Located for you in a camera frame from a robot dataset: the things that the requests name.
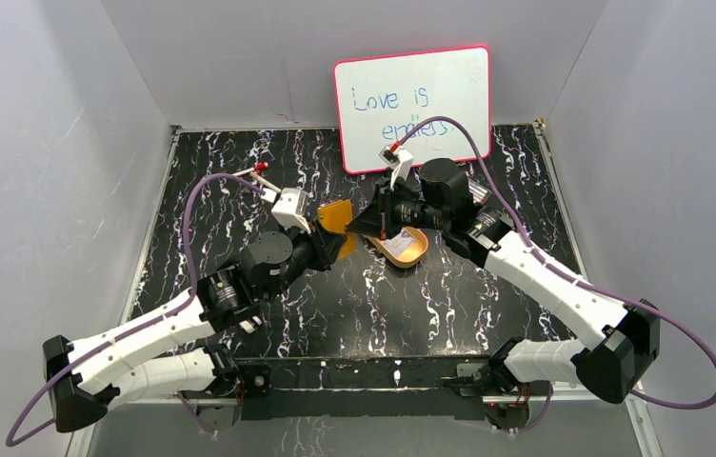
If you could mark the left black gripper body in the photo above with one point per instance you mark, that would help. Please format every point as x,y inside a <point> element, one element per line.
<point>326,245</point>

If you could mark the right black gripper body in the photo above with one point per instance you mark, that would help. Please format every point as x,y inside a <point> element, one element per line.
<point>409,209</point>

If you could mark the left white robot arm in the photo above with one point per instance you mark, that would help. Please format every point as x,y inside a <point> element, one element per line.
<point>91,376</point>

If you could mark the loose silver VIP card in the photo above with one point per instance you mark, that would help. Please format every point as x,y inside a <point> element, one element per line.
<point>400,243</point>

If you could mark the tan oval tray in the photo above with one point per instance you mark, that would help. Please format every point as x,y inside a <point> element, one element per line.
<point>411,256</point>

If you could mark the white plastic clip block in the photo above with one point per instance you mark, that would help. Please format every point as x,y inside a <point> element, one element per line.
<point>250,325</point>

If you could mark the white marker pen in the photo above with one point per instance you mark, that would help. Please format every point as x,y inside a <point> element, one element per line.
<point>265,183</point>

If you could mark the red capped marker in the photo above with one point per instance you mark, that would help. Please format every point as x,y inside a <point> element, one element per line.
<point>259,167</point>

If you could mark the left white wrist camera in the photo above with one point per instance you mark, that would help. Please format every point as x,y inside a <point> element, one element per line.
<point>288,207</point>

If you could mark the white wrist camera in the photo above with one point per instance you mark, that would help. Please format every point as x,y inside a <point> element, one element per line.
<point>288,207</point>
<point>399,162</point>

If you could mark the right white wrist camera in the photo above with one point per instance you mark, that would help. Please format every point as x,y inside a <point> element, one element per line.
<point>399,162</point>

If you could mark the white board pink frame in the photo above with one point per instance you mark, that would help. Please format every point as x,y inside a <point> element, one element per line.
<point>436,103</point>

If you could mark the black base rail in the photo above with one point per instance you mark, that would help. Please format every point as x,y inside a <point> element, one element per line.
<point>442,386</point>

